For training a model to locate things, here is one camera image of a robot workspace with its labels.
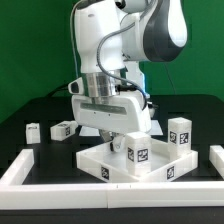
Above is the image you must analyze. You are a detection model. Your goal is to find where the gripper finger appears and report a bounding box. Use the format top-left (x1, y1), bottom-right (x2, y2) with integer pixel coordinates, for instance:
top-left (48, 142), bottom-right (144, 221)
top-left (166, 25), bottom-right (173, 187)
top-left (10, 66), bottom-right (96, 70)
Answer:
top-left (99, 130), bottom-right (113, 142)
top-left (112, 133), bottom-right (125, 152)

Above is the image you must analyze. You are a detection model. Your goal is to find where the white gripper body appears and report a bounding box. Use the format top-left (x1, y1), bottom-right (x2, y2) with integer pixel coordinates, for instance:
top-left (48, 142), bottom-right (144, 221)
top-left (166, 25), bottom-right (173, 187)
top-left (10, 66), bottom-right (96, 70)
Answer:
top-left (71, 93), bottom-right (151, 134)

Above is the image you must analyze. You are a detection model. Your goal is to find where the white square tabletop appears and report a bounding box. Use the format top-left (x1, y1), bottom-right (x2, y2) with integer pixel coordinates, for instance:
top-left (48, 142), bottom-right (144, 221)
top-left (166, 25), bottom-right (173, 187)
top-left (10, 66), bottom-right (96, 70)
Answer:
top-left (76, 139), bottom-right (198, 183)

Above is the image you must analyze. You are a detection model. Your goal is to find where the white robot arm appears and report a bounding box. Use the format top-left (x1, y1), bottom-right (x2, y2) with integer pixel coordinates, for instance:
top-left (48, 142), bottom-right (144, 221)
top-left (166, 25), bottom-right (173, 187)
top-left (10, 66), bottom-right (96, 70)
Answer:
top-left (68, 0), bottom-right (187, 151)

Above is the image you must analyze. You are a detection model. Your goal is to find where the white U-shaped obstacle fence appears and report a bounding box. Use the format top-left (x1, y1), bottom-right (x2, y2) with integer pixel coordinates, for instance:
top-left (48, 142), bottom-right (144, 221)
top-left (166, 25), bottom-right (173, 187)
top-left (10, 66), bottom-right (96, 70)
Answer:
top-left (0, 149), bottom-right (224, 210)

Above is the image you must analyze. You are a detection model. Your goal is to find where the white marker base plate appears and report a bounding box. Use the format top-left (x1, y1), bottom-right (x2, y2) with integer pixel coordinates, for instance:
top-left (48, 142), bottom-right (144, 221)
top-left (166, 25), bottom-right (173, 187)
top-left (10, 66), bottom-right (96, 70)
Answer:
top-left (79, 120), bottom-right (163, 136)

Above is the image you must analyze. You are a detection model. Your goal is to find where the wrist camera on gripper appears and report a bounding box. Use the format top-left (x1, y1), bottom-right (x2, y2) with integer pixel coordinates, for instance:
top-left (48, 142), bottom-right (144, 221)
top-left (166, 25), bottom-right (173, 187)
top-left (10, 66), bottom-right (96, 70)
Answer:
top-left (68, 78), bottom-right (84, 95)

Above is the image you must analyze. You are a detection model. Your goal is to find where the black cable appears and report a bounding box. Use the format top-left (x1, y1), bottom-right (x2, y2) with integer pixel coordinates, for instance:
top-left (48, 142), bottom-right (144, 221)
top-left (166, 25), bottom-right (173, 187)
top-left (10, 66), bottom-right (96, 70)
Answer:
top-left (46, 83), bottom-right (72, 98)

